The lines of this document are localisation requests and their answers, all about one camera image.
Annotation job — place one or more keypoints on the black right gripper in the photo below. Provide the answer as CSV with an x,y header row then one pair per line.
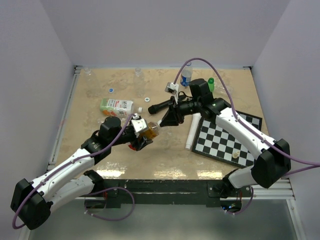
x,y
173,116

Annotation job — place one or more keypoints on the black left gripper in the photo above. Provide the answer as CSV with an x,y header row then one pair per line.
x,y
139,145

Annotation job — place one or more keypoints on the gold label drink bottle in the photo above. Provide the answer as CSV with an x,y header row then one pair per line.
x,y
153,130

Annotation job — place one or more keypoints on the clear plastic bottle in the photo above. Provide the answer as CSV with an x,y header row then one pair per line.
x,y
139,82

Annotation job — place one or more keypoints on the clear crushed bottle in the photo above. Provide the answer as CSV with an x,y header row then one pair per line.
x,y
101,120

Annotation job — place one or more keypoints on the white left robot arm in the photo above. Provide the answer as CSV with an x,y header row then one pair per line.
x,y
34,201

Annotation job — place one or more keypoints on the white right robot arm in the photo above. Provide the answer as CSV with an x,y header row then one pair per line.
x,y
271,156

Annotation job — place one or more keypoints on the green tea label bottle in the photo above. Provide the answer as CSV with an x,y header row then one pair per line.
x,y
118,108

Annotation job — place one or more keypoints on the blue label water bottle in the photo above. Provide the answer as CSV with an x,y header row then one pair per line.
x,y
186,75

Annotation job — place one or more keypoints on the green plastic bottle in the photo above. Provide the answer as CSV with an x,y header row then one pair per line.
x,y
211,84

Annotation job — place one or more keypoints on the clear bottle lying right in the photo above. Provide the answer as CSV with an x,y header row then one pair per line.
x,y
219,89

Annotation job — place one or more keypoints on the clear bottle back left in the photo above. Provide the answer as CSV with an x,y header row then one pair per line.
x,y
92,81

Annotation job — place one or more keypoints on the black microphone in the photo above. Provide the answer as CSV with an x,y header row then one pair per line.
x,y
156,108

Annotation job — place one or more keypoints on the white microphone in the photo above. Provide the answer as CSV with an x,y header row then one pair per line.
x,y
192,131

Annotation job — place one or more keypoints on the black white chessboard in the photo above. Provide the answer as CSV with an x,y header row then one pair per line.
x,y
218,144

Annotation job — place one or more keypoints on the cream chess piece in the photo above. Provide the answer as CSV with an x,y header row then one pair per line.
x,y
236,154

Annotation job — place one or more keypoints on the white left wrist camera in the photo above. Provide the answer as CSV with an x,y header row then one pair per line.
x,y
139,124

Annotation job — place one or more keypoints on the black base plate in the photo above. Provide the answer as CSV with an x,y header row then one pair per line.
x,y
163,192

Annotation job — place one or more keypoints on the aluminium frame rail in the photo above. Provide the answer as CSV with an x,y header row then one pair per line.
x,y
283,190

